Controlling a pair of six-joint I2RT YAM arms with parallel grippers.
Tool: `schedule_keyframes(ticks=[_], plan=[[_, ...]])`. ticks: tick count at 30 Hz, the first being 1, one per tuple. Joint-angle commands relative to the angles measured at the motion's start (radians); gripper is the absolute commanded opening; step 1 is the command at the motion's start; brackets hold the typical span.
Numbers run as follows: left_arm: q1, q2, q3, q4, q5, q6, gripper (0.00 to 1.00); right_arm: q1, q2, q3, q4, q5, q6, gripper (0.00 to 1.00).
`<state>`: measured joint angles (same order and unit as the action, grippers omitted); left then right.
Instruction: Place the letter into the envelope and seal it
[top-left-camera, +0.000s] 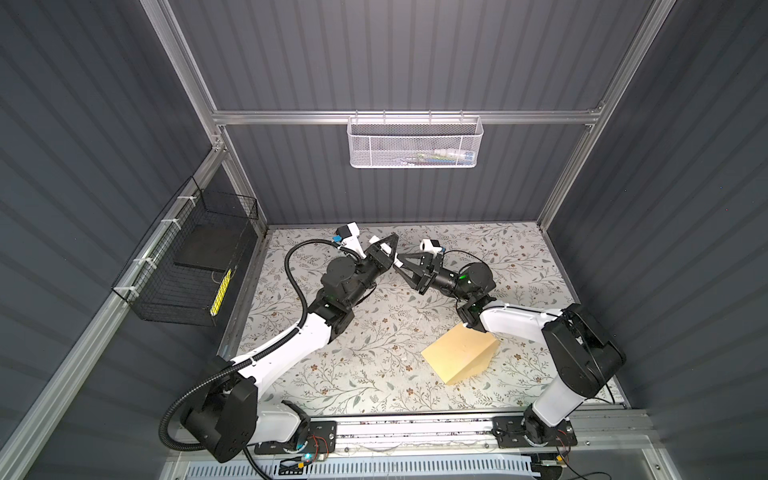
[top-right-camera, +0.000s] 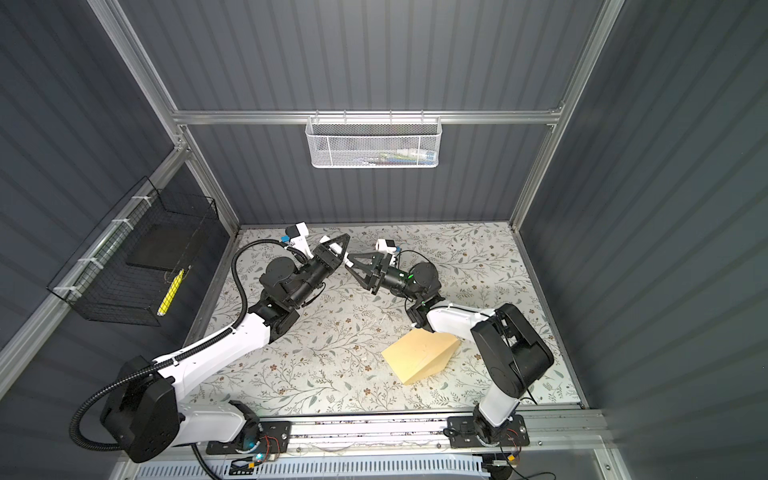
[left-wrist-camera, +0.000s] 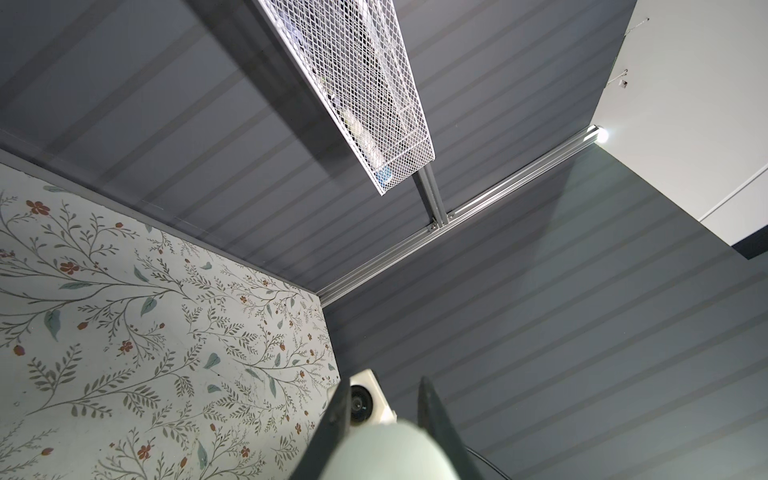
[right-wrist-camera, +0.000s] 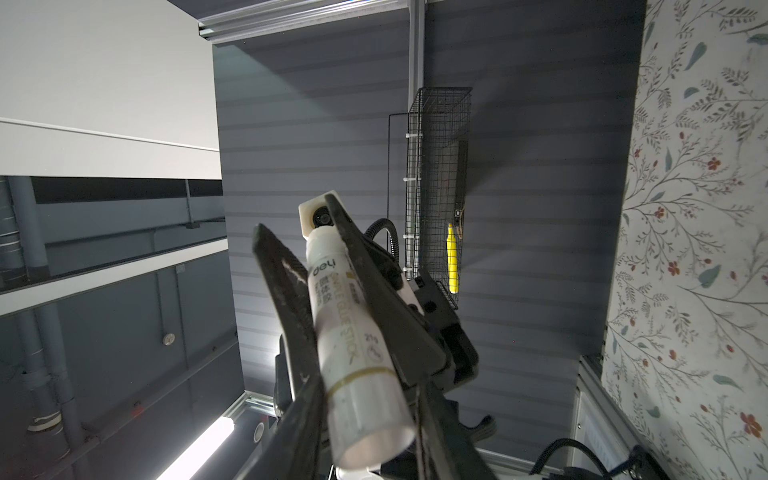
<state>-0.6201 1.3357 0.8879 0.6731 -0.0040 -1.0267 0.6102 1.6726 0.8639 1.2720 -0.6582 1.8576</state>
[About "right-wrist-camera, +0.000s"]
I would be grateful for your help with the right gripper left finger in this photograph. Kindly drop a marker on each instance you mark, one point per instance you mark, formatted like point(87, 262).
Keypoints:
point(294, 450)

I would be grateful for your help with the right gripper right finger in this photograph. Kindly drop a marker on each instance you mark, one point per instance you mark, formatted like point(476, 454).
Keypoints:
point(444, 450)

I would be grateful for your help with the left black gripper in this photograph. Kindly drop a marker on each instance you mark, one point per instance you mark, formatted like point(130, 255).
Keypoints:
point(420, 325)

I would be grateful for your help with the white glue stick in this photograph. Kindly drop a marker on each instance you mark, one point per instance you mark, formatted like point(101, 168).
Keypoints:
point(368, 419)

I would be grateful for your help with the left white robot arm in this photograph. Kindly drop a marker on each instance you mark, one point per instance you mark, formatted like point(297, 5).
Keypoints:
point(367, 357)

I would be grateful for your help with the yellow marker pen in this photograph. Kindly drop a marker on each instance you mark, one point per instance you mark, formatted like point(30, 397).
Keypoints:
point(452, 259)

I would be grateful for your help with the floral table mat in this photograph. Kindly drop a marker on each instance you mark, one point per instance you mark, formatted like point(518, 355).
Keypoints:
point(685, 356)

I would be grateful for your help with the black wire basket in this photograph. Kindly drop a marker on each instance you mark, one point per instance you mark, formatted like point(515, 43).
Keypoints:
point(435, 178)

